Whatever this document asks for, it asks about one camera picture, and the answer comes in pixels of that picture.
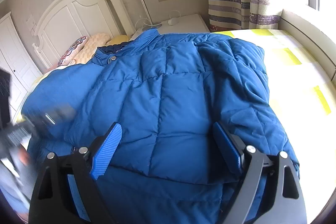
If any person's left hand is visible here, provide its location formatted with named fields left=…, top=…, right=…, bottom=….
left=18, top=150, right=32, bottom=166

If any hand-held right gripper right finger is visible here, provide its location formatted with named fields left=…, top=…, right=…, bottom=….
left=212, top=122, right=307, bottom=224

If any person's left forearm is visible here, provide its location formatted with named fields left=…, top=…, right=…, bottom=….
left=0, top=161, right=33, bottom=217

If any patterned pillow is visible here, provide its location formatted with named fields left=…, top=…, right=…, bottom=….
left=57, top=35, right=90, bottom=67

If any white wardrobe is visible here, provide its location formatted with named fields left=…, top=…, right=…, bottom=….
left=0, top=12, right=42, bottom=98

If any cream window sill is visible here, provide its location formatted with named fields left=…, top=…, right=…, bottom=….
left=280, top=7, right=336, bottom=67

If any blue puffer jacket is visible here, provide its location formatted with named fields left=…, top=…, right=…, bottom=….
left=21, top=28, right=301, bottom=224

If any white nightstand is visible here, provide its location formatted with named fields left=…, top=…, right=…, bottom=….
left=130, top=13, right=210, bottom=41

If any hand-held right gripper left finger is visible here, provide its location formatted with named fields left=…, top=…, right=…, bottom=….
left=28, top=122, right=124, bottom=224

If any yellow pillow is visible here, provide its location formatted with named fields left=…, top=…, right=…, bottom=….
left=105, top=34, right=129, bottom=46

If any white wooden headboard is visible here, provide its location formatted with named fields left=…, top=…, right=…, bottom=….
left=31, top=0, right=135, bottom=69

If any peach pillow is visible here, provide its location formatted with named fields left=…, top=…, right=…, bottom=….
left=71, top=33, right=112, bottom=65

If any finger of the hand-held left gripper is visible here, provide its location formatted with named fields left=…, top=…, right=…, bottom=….
left=34, top=105, right=77, bottom=127

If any white charger cable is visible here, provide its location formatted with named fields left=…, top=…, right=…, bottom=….
left=134, top=10, right=182, bottom=33

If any white wall switch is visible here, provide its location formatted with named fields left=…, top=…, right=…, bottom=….
left=26, top=15, right=36, bottom=35

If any yellow checkered bed sheet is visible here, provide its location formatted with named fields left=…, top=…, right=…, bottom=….
left=16, top=29, right=336, bottom=214

